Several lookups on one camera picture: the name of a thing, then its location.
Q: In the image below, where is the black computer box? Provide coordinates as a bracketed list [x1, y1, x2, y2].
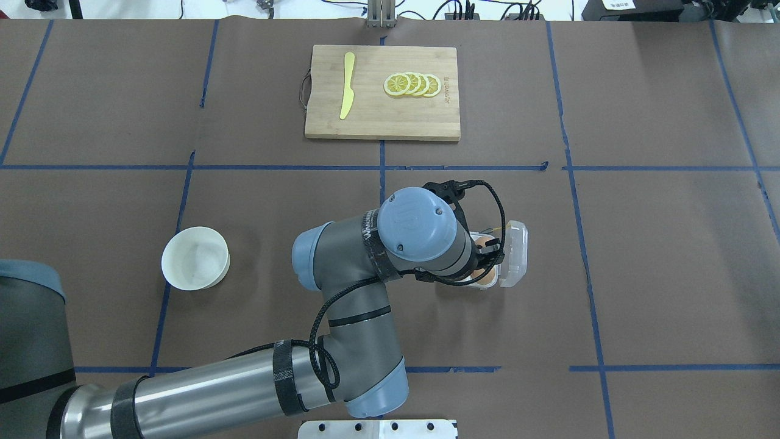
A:
[581, 1, 686, 22]

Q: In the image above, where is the wooden cutting board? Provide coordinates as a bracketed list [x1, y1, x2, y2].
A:
[305, 45, 461, 142]

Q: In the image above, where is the black braided cable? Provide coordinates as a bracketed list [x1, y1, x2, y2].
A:
[225, 179, 508, 391]

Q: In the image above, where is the lemon slice back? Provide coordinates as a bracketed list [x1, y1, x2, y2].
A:
[422, 74, 441, 98]

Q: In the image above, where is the white bowl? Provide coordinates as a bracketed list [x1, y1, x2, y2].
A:
[161, 227, 231, 291]

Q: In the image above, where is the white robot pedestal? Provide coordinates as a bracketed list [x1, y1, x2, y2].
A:
[297, 419, 459, 438]

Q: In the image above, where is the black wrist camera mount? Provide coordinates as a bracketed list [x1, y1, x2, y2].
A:
[423, 180, 473, 212]

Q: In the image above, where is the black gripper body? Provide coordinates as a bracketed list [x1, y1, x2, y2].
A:
[468, 234, 500, 282]

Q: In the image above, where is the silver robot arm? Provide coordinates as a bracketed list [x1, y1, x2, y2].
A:
[2, 173, 378, 386]

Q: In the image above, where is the clear plastic egg box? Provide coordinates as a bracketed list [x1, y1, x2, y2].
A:
[457, 220, 528, 290]

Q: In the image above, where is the aluminium frame post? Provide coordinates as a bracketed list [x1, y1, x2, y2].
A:
[366, 0, 397, 29]

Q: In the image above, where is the lemon slice front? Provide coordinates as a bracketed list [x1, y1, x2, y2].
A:
[383, 73, 412, 96]

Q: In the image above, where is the yellow plastic knife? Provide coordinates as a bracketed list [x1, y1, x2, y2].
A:
[339, 52, 356, 120]

